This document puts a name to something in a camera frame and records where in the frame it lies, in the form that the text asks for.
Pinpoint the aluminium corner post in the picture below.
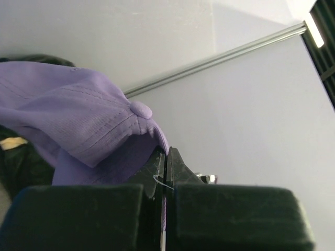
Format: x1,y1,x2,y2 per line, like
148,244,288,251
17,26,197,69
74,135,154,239
125,22,307,98

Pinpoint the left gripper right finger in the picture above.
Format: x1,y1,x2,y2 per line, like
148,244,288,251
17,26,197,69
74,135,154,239
166,147,202,188

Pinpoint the purple LA cap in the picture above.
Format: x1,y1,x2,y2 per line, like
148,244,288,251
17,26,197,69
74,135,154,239
0,61,170,232

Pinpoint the black floral blanket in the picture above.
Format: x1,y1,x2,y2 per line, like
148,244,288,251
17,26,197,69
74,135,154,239
0,53,76,202

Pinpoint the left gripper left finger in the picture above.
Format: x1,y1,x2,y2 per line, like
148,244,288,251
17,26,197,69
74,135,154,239
125,146,165,200

